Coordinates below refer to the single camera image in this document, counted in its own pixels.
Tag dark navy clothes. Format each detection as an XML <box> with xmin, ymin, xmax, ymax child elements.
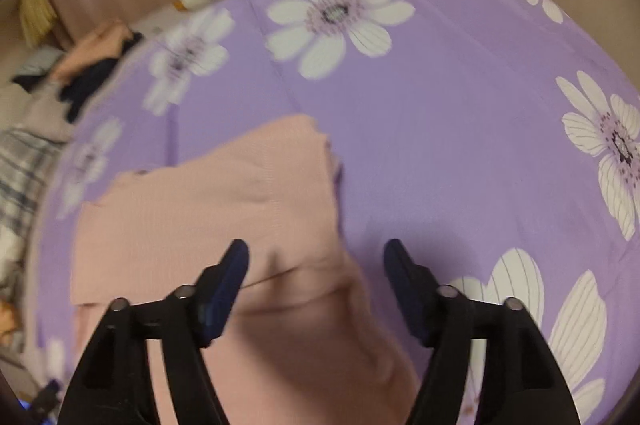
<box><xmin>12</xmin><ymin>32</ymin><xmax>146</xmax><ymax>123</ymax></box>

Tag yellow hanging garment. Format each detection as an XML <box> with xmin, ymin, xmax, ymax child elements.
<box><xmin>19</xmin><ymin>0</ymin><xmax>58</xmax><ymax>48</ymax></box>

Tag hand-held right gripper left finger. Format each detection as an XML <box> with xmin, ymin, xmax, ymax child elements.
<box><xmin>60</xmin><ymin>239</ymin><xmax>250</xmax><ymax>425</ymax></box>

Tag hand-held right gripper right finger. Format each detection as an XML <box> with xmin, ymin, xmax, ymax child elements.
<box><xmin>383</xmin><ymin>239</ymin><xmax>581</xmax><ymax>425</ymax></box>

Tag purple floral bed sheet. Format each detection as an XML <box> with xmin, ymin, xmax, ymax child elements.
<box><xmin>37</xmin><ymin>0</ymin><xmax>640</xmax><ymax>425</ymax></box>

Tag pink knit sweater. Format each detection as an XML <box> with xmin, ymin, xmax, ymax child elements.
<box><xmin>70</xmin><ymin>114</ymin><xmax>421</xmax><ymax>425</ymax></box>

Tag grey fluffy blanket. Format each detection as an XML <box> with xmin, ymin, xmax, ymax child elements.
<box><xmin>20</xmin><ymin>45</ymin><xmax>76</xmax><ymax>141</ymax></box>

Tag white quilt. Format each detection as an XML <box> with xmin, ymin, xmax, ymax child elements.
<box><xmin>0</xmin><ymin>225</ymin><xmax>31</xmax><ymax>286</ymax></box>

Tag grey plaid pillow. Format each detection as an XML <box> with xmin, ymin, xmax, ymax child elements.
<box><xmin>0</xmin><ymin>128</ymin><xmax>68</xmax><ymax>231</ymax></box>

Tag folded pink clothes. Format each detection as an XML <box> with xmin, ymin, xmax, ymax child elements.
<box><xmin>50</xmin><ymin>19</ymin><xmax>136</xmax><ymax>81</ymax></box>

